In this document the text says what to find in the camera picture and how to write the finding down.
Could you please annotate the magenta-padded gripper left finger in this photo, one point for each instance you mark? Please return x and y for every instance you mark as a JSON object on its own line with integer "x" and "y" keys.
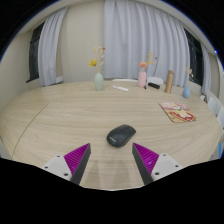
{"x": 61, "y": 166}

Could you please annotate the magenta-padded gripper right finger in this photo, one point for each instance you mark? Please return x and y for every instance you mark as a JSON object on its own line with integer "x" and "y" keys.
{"x": 163, "y": 165}

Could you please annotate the black computer mouse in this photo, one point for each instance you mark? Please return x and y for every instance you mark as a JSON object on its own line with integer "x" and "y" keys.
{"x": 120, "y": 135}

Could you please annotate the blue ceramic vase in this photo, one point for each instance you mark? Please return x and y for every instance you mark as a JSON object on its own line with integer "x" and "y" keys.
{"x": 186, "y": 92}

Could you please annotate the black oblong case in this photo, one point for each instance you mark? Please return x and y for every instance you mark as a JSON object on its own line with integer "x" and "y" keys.
{"x": 154, "y": 85}

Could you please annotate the dark marker pen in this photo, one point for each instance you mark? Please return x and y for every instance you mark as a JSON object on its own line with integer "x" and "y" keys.
{"x": 145, "y": 86}

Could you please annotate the brown thermos bottle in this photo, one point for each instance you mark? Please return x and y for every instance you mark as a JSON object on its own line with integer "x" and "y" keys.
{"x": 169, "y": 82}

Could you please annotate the white remote control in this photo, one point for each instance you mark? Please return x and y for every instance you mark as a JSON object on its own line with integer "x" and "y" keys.
{"x": 120, "y": 88}

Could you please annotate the pink ceramic vase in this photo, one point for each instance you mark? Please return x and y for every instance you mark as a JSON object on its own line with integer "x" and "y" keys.
{"x": 142, "y": 79}

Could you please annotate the pale green ceramic vase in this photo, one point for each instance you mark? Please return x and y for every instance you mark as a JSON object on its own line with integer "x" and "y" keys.
{"x": 98, "y": 82}

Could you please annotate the orange dried flower bunch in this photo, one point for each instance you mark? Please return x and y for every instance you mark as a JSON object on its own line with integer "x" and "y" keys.
{"x": 143, "y": 65}

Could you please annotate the narrow white curtain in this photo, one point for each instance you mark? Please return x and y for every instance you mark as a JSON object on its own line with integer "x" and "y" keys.
{"x": 50, "y": 50}
{"x": 206, "y": 71}

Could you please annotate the yellow dried flower bunch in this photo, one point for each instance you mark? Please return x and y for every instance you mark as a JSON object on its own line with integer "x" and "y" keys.
{"x": 93, "y": 62}

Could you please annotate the dark window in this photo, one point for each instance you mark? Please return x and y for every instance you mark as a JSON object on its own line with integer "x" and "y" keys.
{"x": 195, "y": 56}
{"x": 34, "y": 53}

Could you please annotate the wide white curtain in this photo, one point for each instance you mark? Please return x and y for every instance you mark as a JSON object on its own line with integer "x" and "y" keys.
{"x": 143, "y": 33}

